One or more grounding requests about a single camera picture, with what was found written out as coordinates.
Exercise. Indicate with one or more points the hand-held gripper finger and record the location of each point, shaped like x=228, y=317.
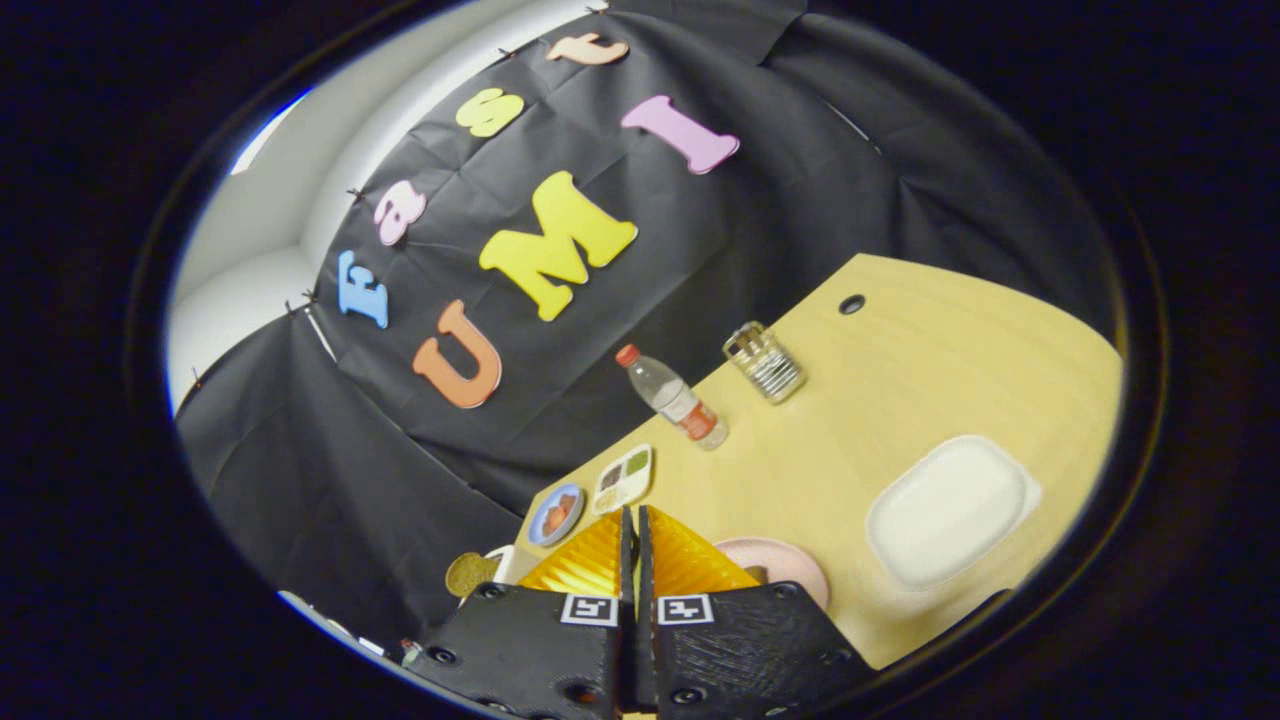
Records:
x=646, y=570
x=628, y=560

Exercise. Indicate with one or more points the brown bread slice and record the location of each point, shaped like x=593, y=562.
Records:
x=468, y=573

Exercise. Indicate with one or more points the white divided condiment tray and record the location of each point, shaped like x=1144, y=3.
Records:
x=622, y=480

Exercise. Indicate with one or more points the reddish meat slices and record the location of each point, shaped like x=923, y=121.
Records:
x=560, y=512

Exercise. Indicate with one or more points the blue plate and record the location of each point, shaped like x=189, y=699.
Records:
x=538, y=528

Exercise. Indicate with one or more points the white toaster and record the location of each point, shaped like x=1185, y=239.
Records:
x=503, y=565

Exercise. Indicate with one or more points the pink plate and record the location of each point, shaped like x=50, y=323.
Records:
x=795, y=565

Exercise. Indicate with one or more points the clear bottle red cap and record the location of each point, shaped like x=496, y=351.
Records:
x=675, y=398

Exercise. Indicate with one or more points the white rectangular plate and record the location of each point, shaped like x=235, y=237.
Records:
x=950, y=510

